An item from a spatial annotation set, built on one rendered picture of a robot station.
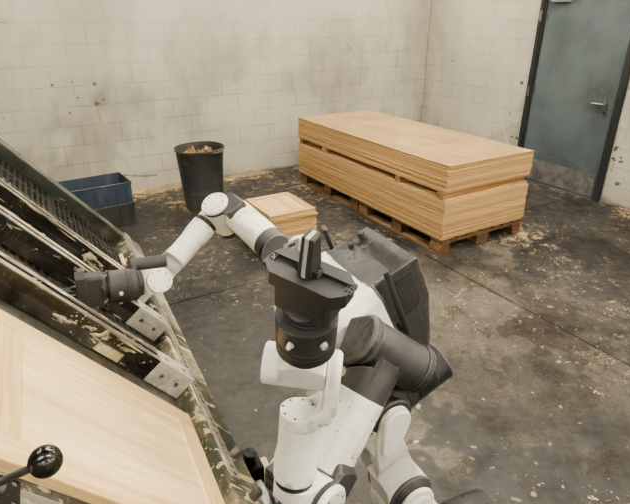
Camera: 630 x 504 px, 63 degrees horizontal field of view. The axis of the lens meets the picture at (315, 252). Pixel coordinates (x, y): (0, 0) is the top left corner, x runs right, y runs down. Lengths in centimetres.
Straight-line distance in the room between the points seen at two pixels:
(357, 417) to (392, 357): 12
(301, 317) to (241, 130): 599
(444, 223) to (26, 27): 430
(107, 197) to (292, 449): 453
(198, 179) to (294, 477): 461
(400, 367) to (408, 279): 23
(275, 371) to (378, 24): 692
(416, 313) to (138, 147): 534
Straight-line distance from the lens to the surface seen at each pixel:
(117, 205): 527
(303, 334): 69
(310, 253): 62
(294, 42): 682
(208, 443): 141
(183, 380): 155
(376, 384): 94
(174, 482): 120
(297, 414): 84
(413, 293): 114
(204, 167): 529
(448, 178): 428
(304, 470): 88
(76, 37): 603
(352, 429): 95
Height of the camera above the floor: 189
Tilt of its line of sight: 25 degrees down
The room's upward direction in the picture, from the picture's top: straight up
